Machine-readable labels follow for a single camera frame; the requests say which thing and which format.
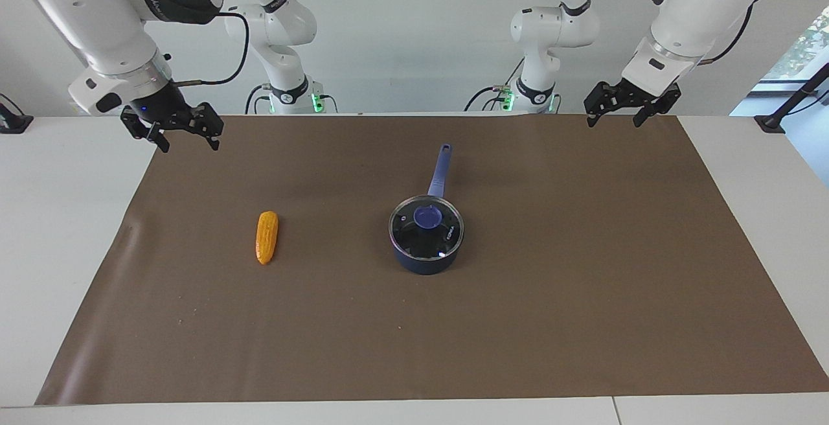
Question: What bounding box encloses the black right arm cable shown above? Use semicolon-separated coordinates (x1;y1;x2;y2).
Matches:
170;12;250;87

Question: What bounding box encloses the small black clamp mount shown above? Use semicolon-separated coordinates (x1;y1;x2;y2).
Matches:
0;93;33;134

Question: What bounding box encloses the window with greenery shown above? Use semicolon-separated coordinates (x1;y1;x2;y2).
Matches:
758;7;829;86

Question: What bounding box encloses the black left base cable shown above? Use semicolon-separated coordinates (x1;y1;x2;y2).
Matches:
464;56;527;113

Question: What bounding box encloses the yellow corn cob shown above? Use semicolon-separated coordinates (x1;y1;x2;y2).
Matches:
256;211;279;266

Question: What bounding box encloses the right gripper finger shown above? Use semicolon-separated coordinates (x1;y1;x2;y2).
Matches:
120;106;171;154
189;102;225;152

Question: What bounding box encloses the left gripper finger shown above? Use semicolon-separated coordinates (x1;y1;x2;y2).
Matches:
584;82;616;128
633;84;682;128

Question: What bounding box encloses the brown table mat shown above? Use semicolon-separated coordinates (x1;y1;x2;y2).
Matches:
34;114;829;406

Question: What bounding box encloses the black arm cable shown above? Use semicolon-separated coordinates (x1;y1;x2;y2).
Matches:
170;12;250;87
578;0;755;66

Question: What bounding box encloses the black clamp with pole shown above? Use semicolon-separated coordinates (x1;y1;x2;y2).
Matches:
755;62;829;134

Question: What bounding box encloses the black base cable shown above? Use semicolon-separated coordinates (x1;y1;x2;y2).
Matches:
245;83;271;115
464;56;527;113

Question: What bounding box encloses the dark blue pot purple handle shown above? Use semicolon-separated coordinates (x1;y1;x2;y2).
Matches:
389;144;465;275

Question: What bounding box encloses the glass lid purple knob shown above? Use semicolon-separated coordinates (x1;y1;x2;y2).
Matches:
389;196;465;260

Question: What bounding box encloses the black right base cable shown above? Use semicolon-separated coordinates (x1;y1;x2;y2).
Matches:
245;83;271;115

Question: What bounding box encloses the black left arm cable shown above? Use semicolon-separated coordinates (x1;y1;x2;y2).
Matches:
578;0;755;66

